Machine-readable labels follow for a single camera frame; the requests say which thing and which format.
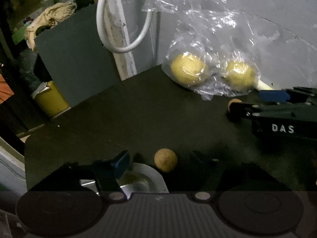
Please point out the right pear in bag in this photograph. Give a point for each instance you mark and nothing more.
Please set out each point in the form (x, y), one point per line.
(240, 76)

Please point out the left pear in bag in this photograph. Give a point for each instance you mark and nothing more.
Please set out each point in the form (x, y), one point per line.
(188, 69)

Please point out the silver metal tray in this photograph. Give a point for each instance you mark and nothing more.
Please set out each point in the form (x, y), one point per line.
(126, 180)

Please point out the dark grey box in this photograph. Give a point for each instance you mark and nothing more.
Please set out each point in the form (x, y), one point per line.
(75, 57)

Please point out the pear in bag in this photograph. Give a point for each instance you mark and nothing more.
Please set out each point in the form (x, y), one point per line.
(240, 76)
(188, 69)

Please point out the small brown round fruit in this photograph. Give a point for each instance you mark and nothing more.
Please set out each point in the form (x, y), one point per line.
(232, 101)

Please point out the clear plastic bag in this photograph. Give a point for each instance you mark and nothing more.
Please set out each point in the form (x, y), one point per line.
(216, 34)

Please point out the crumpled beige cloth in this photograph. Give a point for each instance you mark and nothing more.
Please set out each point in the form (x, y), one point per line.
(50, 18)

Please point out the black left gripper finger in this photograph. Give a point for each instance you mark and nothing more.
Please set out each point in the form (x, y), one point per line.
(67, 176)

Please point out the yellow plastic container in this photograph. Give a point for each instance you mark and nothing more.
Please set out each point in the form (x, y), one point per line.
(50, 99)

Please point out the small brown kiwi fruit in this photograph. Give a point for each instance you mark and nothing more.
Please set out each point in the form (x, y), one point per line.
(165, 159)

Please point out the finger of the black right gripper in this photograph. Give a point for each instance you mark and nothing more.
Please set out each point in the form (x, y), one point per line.
(296, 95)
(246, 110)

